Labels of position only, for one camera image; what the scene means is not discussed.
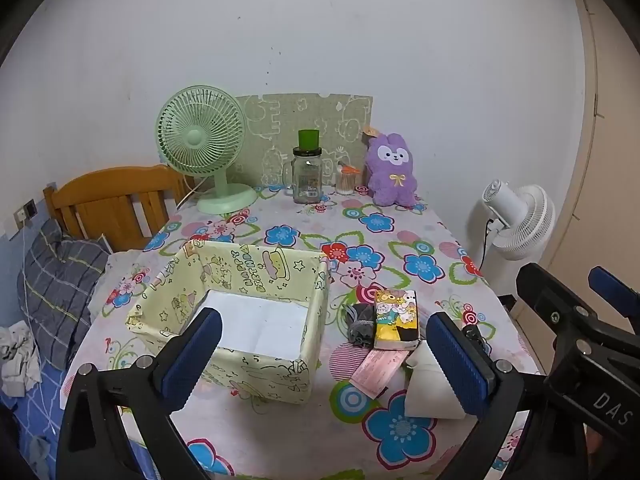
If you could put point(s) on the yellow cartoon tissue packet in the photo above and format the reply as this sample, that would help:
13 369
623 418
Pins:
395 320

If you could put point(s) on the grey plaid pillow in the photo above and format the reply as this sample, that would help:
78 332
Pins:
60 285

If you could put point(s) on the cotton swab container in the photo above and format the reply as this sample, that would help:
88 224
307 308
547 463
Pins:
346 180

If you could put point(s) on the glass jar mug green lid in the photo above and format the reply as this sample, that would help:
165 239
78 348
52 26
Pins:
306 175

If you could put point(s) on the yellow printed fabric storage box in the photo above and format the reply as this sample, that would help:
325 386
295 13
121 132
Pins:
272 270

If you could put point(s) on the wooden bed headboard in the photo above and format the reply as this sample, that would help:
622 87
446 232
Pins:
115 195

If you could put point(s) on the beige door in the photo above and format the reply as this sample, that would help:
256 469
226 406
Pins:
615 160

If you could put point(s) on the crumpled white grey cloth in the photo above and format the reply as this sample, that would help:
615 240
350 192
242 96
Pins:
20 360

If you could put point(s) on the grey socks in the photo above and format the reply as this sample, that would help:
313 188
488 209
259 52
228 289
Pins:
361 327

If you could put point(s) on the green cartoon printed board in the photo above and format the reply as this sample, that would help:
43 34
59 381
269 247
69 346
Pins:
285 120

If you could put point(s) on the pink printed tissue packet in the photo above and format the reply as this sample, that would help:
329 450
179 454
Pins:
377 372

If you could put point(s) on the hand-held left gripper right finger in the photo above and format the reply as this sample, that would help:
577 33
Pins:
457 360

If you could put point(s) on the green desk fan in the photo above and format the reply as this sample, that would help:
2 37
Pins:
200 132

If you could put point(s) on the wall socket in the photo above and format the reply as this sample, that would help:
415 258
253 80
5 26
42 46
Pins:
25 211

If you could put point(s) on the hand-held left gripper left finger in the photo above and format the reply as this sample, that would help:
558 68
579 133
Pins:
192 360

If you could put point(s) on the cream socks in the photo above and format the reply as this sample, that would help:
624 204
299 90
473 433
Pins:
427 390

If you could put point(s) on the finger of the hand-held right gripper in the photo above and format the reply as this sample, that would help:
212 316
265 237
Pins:
555 305
607 280

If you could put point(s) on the blue checked bed sheet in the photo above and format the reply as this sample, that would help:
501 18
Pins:
30 415

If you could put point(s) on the floral tablecloth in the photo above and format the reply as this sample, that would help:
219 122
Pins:
310 425

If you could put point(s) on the white floor fan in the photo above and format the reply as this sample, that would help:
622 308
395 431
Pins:
520 220

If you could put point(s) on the purple plush bunny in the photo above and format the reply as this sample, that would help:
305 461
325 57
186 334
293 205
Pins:
392 175

